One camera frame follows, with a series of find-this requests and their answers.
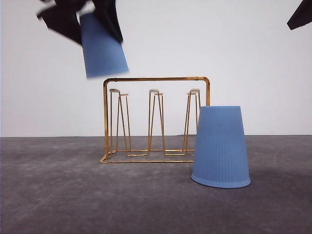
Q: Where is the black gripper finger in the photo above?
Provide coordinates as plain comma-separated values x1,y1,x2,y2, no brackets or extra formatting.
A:
92,0,123,44
37,0,87,45
287,0,312,30

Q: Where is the blue ribbed cup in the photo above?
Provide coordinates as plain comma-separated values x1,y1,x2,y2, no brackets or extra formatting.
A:
191,106,251,188
80,12,129,78

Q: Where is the gold wire cup rack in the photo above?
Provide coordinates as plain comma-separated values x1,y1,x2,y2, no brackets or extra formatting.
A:
99,77,211,163

